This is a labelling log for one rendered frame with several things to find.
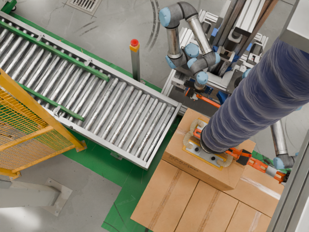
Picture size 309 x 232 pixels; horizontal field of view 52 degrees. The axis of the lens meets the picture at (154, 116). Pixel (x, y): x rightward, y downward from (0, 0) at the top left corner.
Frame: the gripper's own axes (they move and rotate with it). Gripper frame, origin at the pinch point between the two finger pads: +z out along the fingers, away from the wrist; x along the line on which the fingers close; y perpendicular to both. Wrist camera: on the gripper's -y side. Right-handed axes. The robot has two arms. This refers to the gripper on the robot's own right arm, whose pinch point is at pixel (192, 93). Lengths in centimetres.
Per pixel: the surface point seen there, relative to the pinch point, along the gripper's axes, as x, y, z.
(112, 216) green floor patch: -117, -18, 120
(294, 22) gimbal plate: -38, 20, -167
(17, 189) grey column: -123, -76, 0
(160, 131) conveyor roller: -24, -12, 65
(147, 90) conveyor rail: 4, -42, 60
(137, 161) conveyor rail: -60, -17, 61
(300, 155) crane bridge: -69, 29, -176
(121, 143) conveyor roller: -52, -39, 65
